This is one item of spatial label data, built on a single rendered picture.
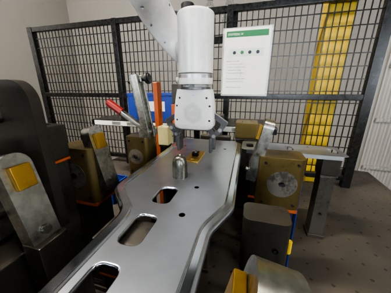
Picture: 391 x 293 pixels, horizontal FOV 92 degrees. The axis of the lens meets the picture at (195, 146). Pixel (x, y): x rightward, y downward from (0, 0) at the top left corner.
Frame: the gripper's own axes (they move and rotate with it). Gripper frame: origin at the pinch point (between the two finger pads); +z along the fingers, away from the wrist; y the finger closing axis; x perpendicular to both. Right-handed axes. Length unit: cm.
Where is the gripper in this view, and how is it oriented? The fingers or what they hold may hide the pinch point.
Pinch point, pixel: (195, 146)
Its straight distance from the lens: 51.2
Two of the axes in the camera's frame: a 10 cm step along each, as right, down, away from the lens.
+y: 9.6, 0.8, -2.5
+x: 2.6, -2.9, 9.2
